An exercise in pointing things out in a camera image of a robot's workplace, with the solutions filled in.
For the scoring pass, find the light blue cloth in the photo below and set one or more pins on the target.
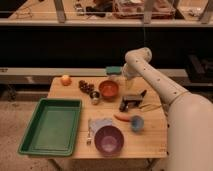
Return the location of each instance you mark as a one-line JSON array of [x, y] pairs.
[[96, 124]]

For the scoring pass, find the metal fork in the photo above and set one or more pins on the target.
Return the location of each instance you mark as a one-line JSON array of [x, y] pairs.
[[89, 139]]

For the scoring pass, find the orange carrot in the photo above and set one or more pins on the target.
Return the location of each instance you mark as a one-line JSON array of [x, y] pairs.
[[122, 118]]

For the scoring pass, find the small metal cup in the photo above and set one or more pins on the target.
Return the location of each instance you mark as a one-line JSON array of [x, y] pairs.
[[95, 97]]

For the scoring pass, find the orange fruit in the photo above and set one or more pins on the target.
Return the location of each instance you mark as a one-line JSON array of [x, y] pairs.
[[65, 80]]

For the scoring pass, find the small blue bowl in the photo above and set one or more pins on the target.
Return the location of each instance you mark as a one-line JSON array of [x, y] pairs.
[[137, 123]]

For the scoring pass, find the green plastic tray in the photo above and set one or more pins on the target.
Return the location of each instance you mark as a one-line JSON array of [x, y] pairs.
[[52, 129]]

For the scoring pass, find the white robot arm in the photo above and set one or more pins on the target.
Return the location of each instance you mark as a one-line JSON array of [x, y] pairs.
[[190, 116]]

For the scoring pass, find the dark grape bunch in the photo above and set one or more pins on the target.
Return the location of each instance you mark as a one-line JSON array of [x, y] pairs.
[[85, 87]]

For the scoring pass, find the small black toy car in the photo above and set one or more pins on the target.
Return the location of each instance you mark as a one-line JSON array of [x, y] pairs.
[[123, 106]]

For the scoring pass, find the wooden table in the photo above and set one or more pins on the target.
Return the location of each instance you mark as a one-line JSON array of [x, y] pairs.
[[150, 142]]

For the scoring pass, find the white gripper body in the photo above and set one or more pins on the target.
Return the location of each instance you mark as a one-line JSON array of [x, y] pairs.
[[129, 74]]

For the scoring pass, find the green sponge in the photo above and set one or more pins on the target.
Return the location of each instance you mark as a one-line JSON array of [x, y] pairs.
[[113, 70]]

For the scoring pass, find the purple bowl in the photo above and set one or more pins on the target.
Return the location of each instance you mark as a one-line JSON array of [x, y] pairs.
[[109, 141]]

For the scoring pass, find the red bowl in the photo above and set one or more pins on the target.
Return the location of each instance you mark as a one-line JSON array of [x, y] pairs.
[[108, 89]]

